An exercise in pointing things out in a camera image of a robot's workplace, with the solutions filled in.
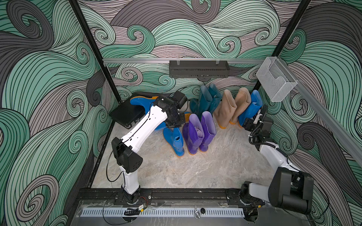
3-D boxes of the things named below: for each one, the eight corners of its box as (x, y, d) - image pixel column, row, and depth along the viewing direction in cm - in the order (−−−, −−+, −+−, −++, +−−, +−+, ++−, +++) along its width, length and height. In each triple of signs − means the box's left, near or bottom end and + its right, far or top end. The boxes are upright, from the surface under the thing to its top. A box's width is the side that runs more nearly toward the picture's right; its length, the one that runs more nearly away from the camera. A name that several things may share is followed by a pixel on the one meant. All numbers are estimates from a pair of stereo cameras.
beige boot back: (220, 131, 102) (230, 108, 82) (213, 115, 113) (220, 90, 93) (226, 131, 103) (238, 107, 83) (218, 114, 113) (227, 89, 93)
